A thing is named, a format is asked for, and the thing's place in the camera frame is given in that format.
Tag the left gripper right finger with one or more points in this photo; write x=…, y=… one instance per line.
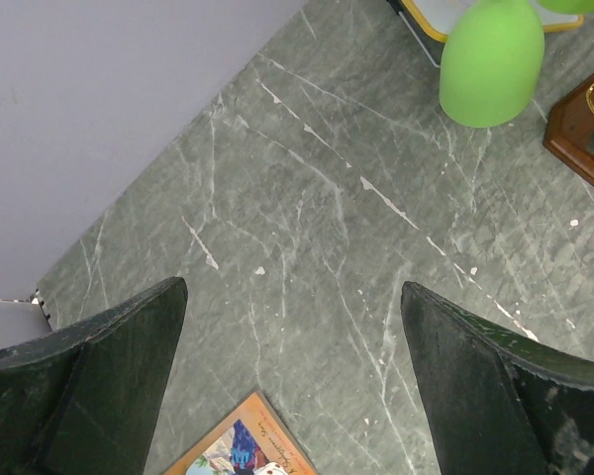
x=497, y=402

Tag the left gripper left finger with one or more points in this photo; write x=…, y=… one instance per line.
x=85, y=399

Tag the gold wire glass rack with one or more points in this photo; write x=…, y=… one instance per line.
x=569, y=133

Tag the green wine glass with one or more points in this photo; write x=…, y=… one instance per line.
x=491, y=63
x=569, y=7

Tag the orange picture card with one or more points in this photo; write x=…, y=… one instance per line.
x=252, y=439

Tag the gold framed mirror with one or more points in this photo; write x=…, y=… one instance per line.
x=431, y=21

